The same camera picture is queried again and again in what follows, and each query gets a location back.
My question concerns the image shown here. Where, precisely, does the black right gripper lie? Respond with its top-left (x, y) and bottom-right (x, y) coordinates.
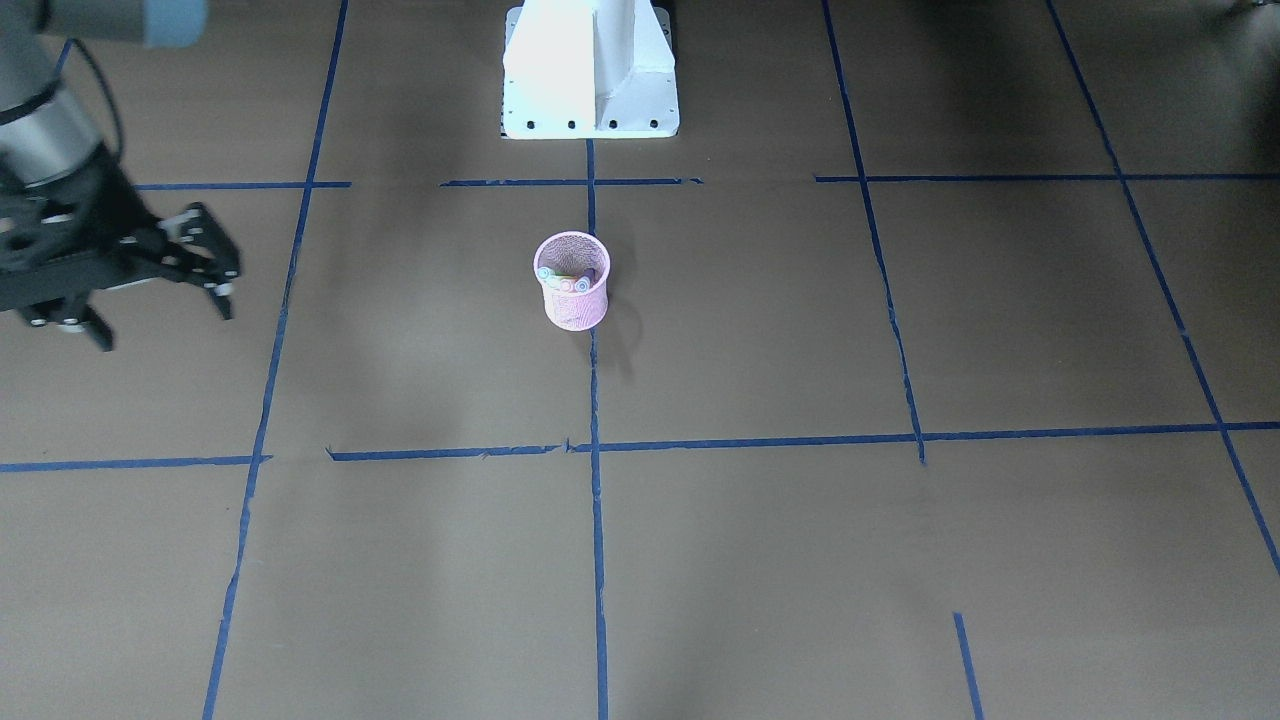
top-left (1, 145), bottom-right (242, 352)

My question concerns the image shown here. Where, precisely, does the purple highlighter pen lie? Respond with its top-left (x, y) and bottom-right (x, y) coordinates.
top-left (570, 272), bottom-right (596, 293)

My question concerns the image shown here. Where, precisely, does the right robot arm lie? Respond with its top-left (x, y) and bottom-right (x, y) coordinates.
top-left (1, 1), bottom-right (242, 351)

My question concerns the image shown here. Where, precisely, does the pink mesh pen holder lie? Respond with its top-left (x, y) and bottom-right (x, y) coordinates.
top-left (532, 231), bottom-right (611, 332)

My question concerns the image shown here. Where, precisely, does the black camera cable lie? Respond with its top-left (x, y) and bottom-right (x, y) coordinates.
top-left (68, 38), bottom-right (125, 161)

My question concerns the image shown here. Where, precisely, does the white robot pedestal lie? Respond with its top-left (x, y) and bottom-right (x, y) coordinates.
top-left (500, 1), bottom-right (681, 141)

